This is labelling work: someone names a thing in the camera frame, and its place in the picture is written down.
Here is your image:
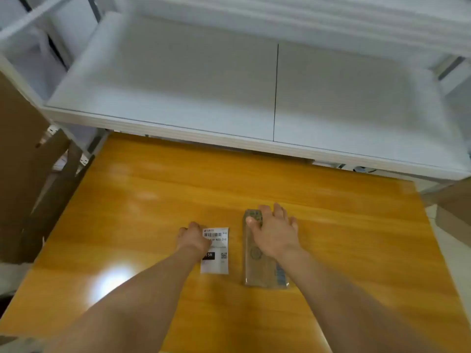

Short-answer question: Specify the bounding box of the person's right forearm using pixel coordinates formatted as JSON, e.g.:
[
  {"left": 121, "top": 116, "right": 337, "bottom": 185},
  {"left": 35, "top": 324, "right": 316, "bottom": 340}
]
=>
[{"left": 274, "top": 246, "right": 435, "bottom": 353}]

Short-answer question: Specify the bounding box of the person's left forearm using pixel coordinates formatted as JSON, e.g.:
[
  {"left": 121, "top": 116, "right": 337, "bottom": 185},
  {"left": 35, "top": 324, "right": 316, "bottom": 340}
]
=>
[{"left": 44, "top": 248, "right": 207, "bottom": 353}]

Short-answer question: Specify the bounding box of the open brown cardboard carton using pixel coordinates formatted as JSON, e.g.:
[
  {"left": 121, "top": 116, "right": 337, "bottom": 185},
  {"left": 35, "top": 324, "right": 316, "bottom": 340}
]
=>
[{"left": 421, "top": 179, "right": 471, "bottom": 247}]

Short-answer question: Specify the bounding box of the white metal shelf rack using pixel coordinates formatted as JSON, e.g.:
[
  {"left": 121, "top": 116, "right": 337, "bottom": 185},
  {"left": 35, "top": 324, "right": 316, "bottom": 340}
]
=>
[{"left": 0, "top": 0, "right": 471, "bottom": 180}]

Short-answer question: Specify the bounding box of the white shipping label sticker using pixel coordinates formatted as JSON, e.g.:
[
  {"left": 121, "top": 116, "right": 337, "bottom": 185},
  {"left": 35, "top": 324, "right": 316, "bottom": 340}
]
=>
[{"left": 200, "top": 227, "right": 230, "bottom": 275}]

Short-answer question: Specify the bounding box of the person's left hand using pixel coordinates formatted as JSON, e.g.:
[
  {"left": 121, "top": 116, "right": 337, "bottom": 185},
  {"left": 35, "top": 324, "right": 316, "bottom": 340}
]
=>
[{"left": 176, "top": 222, "right": 212, "bottom": 260}]

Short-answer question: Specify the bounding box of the brown cardboard packet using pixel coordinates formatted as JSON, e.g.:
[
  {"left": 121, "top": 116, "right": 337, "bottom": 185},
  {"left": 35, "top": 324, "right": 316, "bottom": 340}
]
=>
[{"left": 242, "top": 209, "right": 289, "bottom": 290}]

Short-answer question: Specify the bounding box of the person's right hand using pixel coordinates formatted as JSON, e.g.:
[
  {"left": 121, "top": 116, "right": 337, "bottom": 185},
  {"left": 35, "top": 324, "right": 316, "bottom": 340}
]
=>
[{"left": 245, "top": 203, "right": 301, "bottom": 261}]

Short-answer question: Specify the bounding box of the flattened brown cardboard box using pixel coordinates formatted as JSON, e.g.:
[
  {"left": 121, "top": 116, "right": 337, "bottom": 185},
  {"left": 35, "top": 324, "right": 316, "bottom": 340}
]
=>
[{"left": 18, "top": 128, "right": 95, "bottom": 263}]

